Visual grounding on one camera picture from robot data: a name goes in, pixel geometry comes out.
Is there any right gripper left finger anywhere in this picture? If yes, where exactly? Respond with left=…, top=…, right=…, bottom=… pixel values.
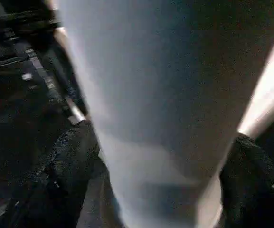
left=8, top=120, right=109, bottom=228

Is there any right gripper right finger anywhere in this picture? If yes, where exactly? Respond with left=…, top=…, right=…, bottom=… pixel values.
left=218, top=132, right=274, bottom=228

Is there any white plastic table top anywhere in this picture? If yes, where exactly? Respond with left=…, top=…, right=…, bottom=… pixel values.
left=237, top=16, right=274, bottom=140

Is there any white plastic table leg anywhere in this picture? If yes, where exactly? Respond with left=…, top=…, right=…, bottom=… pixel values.
left=56, top=0, right=274, bottom=228

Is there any black shiny mat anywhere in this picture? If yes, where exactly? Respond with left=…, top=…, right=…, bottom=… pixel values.
left=0, top=0, right=274, bottom=228

